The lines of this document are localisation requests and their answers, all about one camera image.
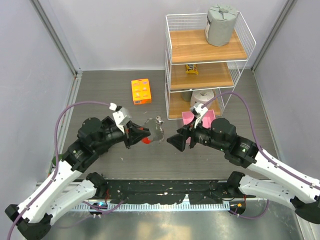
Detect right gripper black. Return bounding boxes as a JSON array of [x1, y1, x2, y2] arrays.
[[167, 115, 228, 152]]

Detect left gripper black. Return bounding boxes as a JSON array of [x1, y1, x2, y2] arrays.
[[92, 120, 151, 150]]

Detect metal keyring holder red grip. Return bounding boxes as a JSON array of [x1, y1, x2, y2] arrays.
[[143, 118, 165, 144]]

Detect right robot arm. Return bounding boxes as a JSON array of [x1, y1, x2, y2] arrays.
[[167, 118, 320, 224]]

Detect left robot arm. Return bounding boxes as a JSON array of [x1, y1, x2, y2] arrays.
[[5, 116, 151, 240]]

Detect pink open box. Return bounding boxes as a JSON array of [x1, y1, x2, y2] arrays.
[[182, 110, 216, 129]]

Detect black plastic bin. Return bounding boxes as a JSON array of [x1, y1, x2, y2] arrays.
[[101, 116, 116, 126]]

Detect grey can on shelf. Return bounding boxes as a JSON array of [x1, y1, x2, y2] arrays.
[[181, 90, 193, 102]]

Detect orange cardboard box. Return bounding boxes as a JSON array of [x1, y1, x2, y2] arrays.
[[131, 78, 152, 105]]

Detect white paper roll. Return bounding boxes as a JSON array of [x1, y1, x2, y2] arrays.
[[190, 89, 215, 107]]

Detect yellow snack packet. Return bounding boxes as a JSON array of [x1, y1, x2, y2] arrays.
[[185, 64, 199, 75]]

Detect green lime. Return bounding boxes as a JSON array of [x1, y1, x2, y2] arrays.
[[51, 156, 57, 166]]

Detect grey wrapped paper roll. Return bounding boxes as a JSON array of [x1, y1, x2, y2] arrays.
[[205, 4, 238, 47]]

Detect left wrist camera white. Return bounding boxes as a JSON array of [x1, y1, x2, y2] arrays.
[[109, 102, 132, 133]]

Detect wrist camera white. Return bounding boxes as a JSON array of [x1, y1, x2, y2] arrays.
[[109, 102, 132, 133], [190, 102, 208, 129]]

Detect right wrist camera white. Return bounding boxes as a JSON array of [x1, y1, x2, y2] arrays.
[[190, 102, 208, 129]]

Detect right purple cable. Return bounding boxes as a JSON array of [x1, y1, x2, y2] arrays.
[[204, 91, 320, 188]]

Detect purple cable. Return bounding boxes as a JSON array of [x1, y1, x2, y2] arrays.
[[204, 91, 320, 188], [6, 101, 112, 240]]

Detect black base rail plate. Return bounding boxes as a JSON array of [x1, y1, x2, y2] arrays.
[[104, 179, 245, 205]]

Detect white wire shelf rack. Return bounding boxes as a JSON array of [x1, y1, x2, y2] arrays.
[[165, 12, 256, 120]]

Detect white slotted cable duct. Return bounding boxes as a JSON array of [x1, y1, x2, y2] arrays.
[[72, 202, 231, 212]]

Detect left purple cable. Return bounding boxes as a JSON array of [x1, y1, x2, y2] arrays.
[[6, 101, 112, 240]]

